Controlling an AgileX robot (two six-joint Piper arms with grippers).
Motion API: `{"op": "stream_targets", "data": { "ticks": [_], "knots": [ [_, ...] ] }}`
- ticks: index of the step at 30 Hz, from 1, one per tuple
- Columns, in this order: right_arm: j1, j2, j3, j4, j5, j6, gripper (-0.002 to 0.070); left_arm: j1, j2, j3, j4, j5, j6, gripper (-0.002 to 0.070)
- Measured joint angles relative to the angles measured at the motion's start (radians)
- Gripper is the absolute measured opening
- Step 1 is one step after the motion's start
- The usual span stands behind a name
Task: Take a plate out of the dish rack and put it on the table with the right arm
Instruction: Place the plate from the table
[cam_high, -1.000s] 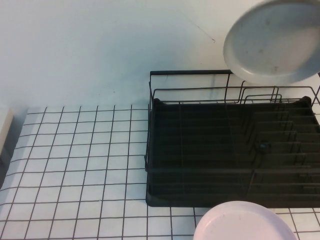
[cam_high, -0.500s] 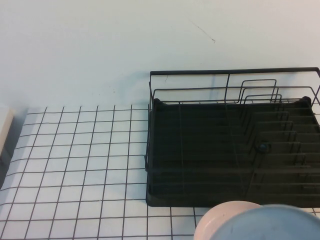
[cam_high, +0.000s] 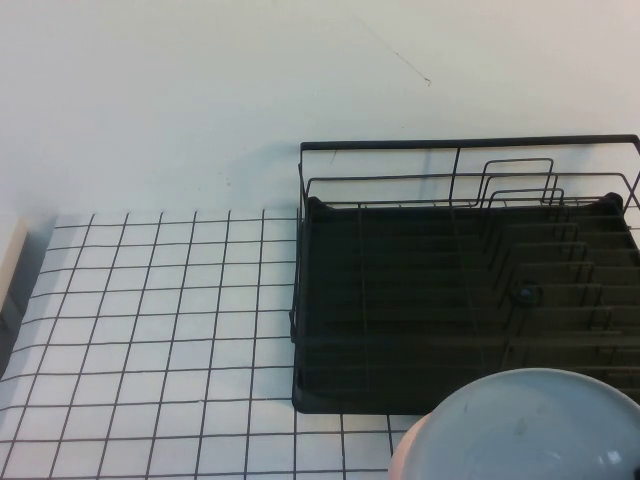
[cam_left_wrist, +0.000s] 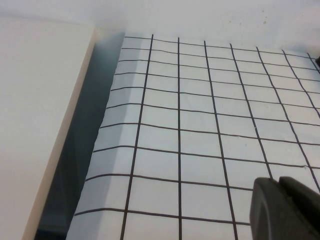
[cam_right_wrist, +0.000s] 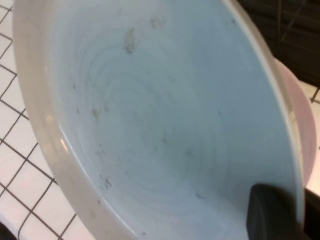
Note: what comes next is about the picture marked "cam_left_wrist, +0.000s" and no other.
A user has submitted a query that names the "white black-grid tablecloth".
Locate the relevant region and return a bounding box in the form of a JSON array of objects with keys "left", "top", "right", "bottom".
[{"left": 66, "top": 33, "right": 320, "bottom": 240}]

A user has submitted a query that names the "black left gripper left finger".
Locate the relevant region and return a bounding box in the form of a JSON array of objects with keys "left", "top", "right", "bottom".
[{"left": 249, "top": 176, "right": 296, "bottom": 240}]

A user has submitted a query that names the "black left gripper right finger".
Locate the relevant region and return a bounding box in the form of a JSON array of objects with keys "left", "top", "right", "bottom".
[{"left": 278, "top": 176, "right": 320, "bottom": 240}]

